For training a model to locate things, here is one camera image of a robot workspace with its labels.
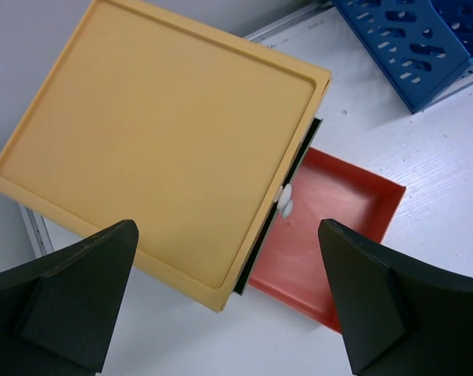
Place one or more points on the red drawer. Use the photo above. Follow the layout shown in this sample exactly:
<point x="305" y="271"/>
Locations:
<point x="331" y="197"/>

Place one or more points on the drawer box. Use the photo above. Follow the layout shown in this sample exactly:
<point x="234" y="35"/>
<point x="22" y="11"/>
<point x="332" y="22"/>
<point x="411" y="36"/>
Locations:
<point x="185" y="129"/>

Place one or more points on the blue file organizer rack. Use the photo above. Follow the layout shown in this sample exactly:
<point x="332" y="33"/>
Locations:
<point x="424" y="48"/>

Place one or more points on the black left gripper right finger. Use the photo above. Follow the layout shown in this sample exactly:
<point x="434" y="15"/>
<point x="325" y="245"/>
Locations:
<point x="399" y="315"/>

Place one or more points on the green drawer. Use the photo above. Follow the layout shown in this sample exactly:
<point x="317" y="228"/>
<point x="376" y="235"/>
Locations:
<point x="283" y="196"/>

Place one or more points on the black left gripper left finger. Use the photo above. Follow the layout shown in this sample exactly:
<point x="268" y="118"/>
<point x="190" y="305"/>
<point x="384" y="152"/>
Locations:
<point x="58" y="312"/>

